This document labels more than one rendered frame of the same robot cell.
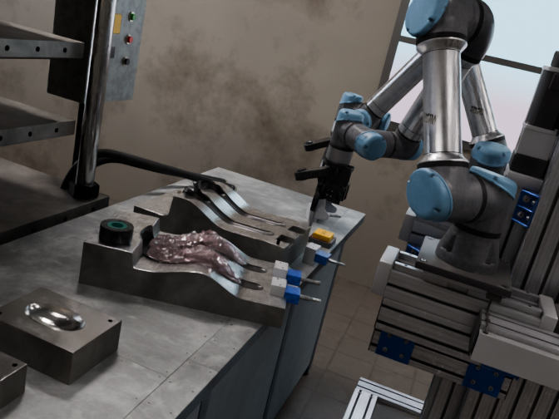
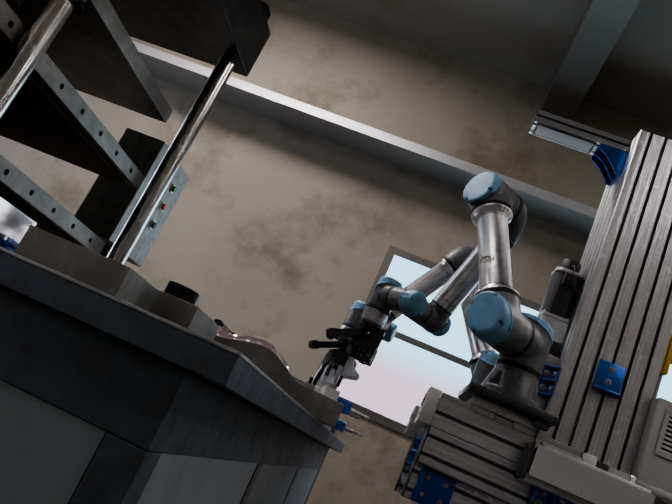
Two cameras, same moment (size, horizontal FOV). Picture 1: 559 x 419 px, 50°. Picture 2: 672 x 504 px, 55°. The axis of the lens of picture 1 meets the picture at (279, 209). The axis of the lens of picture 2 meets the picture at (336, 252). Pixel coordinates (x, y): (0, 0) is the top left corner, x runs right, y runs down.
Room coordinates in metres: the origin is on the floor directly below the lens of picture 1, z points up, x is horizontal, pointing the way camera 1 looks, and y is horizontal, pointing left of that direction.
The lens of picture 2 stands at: (-0.17, 0.23, 0.75)
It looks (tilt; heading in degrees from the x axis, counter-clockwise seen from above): 16 degrees up; 355
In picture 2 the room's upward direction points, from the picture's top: 25 degrees clockwise
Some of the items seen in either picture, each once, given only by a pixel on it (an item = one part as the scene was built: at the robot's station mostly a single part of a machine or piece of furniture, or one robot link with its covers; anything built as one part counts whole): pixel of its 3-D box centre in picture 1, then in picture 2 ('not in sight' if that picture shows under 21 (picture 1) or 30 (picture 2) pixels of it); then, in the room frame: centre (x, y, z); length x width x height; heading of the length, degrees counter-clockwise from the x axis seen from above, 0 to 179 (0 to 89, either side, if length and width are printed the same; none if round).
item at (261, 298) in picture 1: (194, 264); (241, 360); (1.42, 0.18, 0.86); 0.50 x 0.26 x 0.11; 91
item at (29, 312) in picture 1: (54, 332); (152, 313); (1.01, 0.37, 0.84); 0.20 x 0.15 x 0.07; 73
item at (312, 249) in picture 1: (325, 258); (341, 426); (1.75, -0.17, 0.83); 0.13 x 0.05 x 0.05; 71
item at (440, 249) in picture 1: (472, 242); (512, 385); (1.41, -0.48, 1.09); 0.15 x 0.15 x 0.10
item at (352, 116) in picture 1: (347, 130); (385, 295); (1.73, -0.14, 1.24); 0.09 x 0.08 x 0.11; 30
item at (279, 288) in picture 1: (295, 295); (344, 407); (1.38, -0.09, 0.86); 0.13 x 0.05 x 0.05; 91
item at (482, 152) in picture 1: (487, 165); (492, 371); (1.89, -0.61, 1.20); 0.13 x 0.12 x 0.14; 158
